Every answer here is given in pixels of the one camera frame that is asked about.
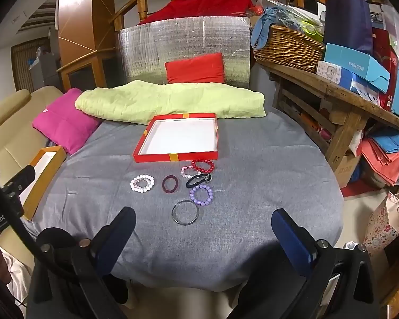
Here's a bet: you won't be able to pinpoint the stack of coral cloths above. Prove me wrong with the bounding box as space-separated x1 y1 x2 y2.
360 136 399 187

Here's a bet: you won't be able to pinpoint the wooden bench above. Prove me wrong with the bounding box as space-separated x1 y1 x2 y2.
255 59 399 191

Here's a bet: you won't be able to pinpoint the floral paper gift bag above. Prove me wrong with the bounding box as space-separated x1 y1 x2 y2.
363 191 399 257

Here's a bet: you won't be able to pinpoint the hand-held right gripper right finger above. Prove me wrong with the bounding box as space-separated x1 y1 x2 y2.
226 208 375 319

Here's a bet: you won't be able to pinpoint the silver foil mat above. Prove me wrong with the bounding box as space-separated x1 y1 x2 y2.
118 16 252 90

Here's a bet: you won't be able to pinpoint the tall red box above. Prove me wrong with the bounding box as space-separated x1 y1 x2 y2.
372 28 399 112

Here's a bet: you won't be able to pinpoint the wicker basket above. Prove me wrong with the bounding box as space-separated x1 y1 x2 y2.
252 24 327 73

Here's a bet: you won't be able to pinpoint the purple bead bracelet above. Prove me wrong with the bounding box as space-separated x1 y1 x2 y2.
189 184 215 207

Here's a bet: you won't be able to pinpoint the maroon hair tie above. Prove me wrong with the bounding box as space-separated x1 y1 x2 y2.
162 175 181 194

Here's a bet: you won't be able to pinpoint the blue cardboard shoe box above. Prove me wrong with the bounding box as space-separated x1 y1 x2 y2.
323 43 392 94

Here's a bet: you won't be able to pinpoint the wooden stair railing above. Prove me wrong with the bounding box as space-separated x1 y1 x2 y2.
112 0 364 31

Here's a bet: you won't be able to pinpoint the wooden cabinet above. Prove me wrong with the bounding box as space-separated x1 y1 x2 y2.
55 0 121 94

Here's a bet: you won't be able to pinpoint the pink pillow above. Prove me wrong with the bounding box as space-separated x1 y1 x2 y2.
32 88 102 155

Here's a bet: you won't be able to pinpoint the beige sofa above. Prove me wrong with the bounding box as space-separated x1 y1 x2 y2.
0 85 68 273

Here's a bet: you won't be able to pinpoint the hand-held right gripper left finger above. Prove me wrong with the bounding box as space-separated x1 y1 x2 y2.
28 206 137 319

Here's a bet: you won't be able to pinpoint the white bead bracelet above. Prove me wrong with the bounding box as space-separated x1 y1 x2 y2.
130 175 155 192

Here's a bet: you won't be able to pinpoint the blue cloth in basket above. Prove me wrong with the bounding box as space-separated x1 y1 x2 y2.
251 7 287 51

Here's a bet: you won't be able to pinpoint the orange shallow box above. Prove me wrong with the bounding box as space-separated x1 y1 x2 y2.
22 145 67 222

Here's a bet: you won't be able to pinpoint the green folded blanket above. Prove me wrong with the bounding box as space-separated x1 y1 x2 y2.
74 80 266 124

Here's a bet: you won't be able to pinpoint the clear plastic bags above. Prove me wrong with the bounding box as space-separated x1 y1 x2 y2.
255 0 325 38

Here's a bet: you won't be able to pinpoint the red bead bracelet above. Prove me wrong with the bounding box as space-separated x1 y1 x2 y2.
191 159 216 175

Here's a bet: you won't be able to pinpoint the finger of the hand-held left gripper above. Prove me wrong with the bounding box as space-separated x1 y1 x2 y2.
6 165 36 191

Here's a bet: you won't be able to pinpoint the large red pillow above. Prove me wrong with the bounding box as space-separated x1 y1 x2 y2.
138 0 257 26

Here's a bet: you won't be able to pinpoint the red shallow box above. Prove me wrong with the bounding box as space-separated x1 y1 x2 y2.
132 113 219 163

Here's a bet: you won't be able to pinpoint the black hair tie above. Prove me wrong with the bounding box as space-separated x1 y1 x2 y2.
185 173 214 188

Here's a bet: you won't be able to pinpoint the silver bangle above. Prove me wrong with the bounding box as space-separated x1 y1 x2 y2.
171 200 200 226

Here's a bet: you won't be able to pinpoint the navy fabric bag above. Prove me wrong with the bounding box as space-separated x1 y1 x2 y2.
323 0 375 56

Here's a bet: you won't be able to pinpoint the small floral box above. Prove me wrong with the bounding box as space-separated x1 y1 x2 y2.
315 60 343 82

